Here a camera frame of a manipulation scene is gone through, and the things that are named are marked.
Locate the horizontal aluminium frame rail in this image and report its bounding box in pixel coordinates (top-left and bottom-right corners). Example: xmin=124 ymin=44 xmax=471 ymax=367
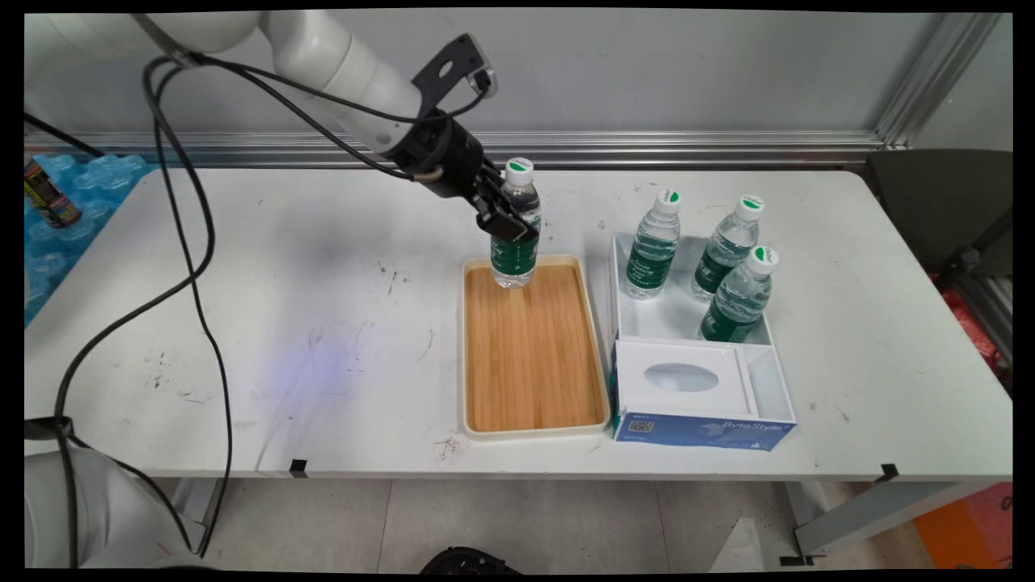
xmin=24 ymin=129 xmax=888 ymax=171

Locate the wooden tray with cream rim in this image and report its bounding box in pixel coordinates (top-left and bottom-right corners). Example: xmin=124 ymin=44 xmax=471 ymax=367
xmin=459 ymin=255 xmax=612 ymax=441

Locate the black round object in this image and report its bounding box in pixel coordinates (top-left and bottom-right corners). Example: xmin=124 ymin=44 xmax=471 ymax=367
xmin=420 ymin=546 xmax=523 ymax=576

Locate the blue wrapped water bottle pack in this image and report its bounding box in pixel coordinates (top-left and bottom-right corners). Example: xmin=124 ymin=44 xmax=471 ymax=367
xmin=24 ymin=154 xmax=151 ymax=328

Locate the orange box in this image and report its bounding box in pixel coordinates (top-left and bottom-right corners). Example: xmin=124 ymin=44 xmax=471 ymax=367
xmin=914 ymin=483 xmax=1013 ymax=569

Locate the green label water bottle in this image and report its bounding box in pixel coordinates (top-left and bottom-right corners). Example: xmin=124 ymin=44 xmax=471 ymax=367
xmin=489 ymin=158 xmax=543 ymax=290
xmin=697 ymin=245 xmax=780 ymax=344
xmin=624 ymin=188 xmax=682 ymax=301
xmin=691 ymin=194 xmax=767 ymax=305

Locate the dark printed can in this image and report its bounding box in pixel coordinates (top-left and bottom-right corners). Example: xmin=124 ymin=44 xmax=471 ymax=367
xmin=24 ymin=159 xmax=82 ymax=230

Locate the white and blue cardboard box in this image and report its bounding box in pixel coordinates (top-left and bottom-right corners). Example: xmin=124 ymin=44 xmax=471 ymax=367
xmin=608 ymin=232 xmax=798 ymax=452

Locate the black cable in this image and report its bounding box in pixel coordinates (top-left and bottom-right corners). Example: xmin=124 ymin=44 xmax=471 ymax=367
xmin=49 ymin=53 xmax=494 ymax=568
xmin=24 ymin=112 xmax=108 ymax=159
xmin=150 ymin=57 xmax=441 ymax=559

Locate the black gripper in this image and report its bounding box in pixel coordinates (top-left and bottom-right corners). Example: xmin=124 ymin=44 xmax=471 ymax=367
xmin=396 ymin=116 xmax=539 ymax=243

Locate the white table leg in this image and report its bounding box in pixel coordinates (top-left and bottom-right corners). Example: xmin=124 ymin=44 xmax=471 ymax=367
xmin=170 ymin=477 xmax=224 ymax=555
xmin=780 ymin=481 xmax=984 ymax=567

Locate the red plastic bag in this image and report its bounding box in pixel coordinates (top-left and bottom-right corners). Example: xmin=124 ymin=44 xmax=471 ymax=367
xmin=930 ymin=271 xmax=1013 ymax=381

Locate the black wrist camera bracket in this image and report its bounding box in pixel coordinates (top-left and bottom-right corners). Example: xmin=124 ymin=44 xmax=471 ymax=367
xmin=411 ymin=34 xmax=499 ymax=110

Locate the slanted aluminium frame post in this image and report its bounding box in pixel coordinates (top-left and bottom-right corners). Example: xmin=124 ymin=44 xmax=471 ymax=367
xmin=873 ymin=12 xmax=1005 ymax=151

